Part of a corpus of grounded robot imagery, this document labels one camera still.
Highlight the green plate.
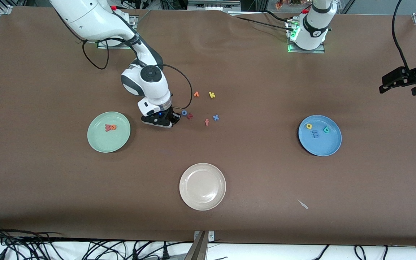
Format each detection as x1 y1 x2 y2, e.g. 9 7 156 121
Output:
87 111 131 153

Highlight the beige plate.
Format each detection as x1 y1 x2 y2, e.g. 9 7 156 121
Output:
179 163 227 211

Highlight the blue plate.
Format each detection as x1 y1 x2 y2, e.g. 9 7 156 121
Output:
298 115 342 157

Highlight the brown table cover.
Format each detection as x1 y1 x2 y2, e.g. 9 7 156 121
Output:
0 6 416 246

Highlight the silver box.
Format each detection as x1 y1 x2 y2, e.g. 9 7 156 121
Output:
187 0 242 12

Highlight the orange dried plant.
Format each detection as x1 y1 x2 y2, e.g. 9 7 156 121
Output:
275 0 304 9

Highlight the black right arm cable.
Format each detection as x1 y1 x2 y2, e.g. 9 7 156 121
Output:
82 38 193 110

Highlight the silver bracket plate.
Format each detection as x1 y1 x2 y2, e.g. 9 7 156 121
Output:
194 230 215 242

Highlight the black base cable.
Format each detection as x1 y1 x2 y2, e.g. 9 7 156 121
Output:
264 10 296 23
235 16 290 29

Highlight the grey camera stand pole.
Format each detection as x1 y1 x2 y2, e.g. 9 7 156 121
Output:
185 231 208 260

